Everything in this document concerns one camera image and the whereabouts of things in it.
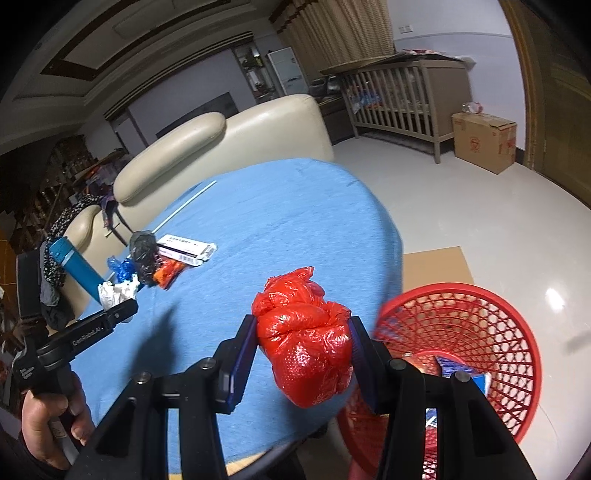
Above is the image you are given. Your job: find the brown cardboard box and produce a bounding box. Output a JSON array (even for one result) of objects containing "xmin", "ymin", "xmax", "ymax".
[{"xmin": 451, "ymin": 112, "xmax": 518, "ymax": 175}]

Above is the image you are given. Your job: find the orange plastic bag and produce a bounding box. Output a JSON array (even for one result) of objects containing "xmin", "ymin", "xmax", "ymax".
[{"xmin": 154, "ymin": 258, "xmax": 185, "ymax": 291}]

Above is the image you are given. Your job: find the dark low cabinet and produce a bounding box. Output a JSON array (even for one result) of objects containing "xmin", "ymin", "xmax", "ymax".
[{"xmin": 309, "ymin": 76, "xmax": 356, "ymax": 144}]

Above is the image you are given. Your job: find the red plastic basket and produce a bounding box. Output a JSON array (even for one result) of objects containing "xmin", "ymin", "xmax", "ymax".
[{"xmin": 337, "ymin": 284, "xmax": 542, "ymax": 480}]

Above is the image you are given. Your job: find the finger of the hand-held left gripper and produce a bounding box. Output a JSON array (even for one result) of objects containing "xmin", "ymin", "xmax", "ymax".
[{"xmin": 95, "ymin": 299, "xmax": 139, "ymax": 330}]

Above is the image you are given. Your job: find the black wall television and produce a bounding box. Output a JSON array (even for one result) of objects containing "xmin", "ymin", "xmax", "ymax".
[{"xmin": 156, "ymin": 92, "xmax": 241, "ymax": 139}]

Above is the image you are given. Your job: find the clear plastic container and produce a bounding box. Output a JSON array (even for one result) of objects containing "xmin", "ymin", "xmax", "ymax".
[{"xmin": 401, "ymin": 348, "xmax": 444, "ymax": 377}]

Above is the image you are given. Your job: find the white printed box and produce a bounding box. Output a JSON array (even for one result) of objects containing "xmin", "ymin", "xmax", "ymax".
[{"xmin": 156, "ymin": 233, "xmax": 218, "ymax": 267}]

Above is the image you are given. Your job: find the beige curtain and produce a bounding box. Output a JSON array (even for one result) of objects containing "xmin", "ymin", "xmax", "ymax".
[{"xmin": 270, "ymin": 0, "xmax": 395, "ymax": 90}]

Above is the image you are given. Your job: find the cream leather sofa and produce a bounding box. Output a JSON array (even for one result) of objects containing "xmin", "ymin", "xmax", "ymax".
[{"xmin": 62, "ymin": 93, "xmax": 335, "ymax": 319}]

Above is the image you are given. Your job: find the red plastic bag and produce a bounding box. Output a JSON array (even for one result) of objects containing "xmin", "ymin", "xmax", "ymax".
[{"xmin": 252, "ymin": 266, "xmax": 354, "ymax": 409}]

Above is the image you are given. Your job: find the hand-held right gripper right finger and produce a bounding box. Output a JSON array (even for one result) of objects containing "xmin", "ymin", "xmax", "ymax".
[{"xmin": 347, "ymin": 316, "xmax": 539, "ymax": 480}]

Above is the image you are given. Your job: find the wall shelf with plants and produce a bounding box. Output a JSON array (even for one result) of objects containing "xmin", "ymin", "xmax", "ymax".
[{"xmin": 233, "ymin": 45, "xmax": 282, "ymax": 100}]

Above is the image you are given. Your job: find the white plastic bag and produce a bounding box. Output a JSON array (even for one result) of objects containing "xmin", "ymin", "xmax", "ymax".
[{"xmin": 98, "ymin": 276, "xmax": 140, "ymax": 309}]

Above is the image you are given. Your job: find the person's left hand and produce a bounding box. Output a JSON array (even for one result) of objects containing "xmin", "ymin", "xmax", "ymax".
[{"xmin": 21, "ymin": 374, "xmax": 96, "ymax": 469}]

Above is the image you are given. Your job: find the flat cardboard sheet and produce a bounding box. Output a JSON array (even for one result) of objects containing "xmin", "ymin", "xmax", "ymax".
[{"xmin": 402, "ymin": 247, "xmax": 476, "ymax": 296}]

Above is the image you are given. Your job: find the black plastic bag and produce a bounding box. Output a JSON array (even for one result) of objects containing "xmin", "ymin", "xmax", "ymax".
[{"xmin": 129, "ymin": 230, "xmax": 161, "ymax": 286}]

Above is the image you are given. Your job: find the blue tablecloth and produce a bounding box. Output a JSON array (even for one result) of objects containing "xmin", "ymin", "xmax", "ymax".
[{"xmin": 69, "ymin": 158, "xmax": 404, "ymax": 476}]

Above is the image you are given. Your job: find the teal metal bottle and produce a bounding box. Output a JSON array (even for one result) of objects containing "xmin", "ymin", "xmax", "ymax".
[{"xmin": 48, "ymin": 236, "xmax": 105, "ymax": 305}]

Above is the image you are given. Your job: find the white plastic tube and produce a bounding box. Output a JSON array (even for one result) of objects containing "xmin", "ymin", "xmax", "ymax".
[{"xmin": 105, "ymin": 181, "xmax": 218, "ymax": 238}]

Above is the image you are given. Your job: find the dark cluttered shelf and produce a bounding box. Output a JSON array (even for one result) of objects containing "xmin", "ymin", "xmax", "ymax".
[{"xmin": 0, "ymin": 136, "xmax": 127, "ymax": 259}]

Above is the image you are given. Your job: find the blue printed box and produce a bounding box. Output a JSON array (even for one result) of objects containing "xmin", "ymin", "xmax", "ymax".
[{"xmin": 436, "ymin": 354, "xmax": 491, "ymax": 393}]

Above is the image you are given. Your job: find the black floral cloth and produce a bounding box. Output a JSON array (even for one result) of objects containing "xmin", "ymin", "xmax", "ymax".
[{"xmin": 39, "ymin": 194, "xmax": 100, "ymax": 296}]

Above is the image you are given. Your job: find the wooden door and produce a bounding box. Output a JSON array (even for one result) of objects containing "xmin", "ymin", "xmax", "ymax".
[{"xmin": 501, "ymin": 0, "xmax": 591, "ymax": 208}]

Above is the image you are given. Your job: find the wooden crib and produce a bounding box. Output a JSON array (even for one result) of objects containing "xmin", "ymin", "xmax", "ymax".
[{"xmin": 339, "ymin": 55, "xmax": 472, "ymax": 164}]

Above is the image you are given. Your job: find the dark purple cloth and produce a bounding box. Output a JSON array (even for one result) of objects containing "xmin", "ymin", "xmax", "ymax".
[{"xmin": 95, "ymin": 191, "xmax": 139, "ymax": 245}]

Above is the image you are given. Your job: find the grey cloth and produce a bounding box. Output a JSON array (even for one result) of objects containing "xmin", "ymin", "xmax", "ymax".
[{"xmin": 39, "ymin": 277, "xmax": 75, "ymax": 330}]

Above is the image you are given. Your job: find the white air conditioner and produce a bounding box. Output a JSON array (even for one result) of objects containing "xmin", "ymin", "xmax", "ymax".
[{"xmin": 267, "ymin": 47, "xmax": 309, "ymax": 95}]

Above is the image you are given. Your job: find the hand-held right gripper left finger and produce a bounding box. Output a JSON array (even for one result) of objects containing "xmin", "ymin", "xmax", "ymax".
[{"xmin": 69, "ymin": 315, "xmax": 258, "ymax": 480}]

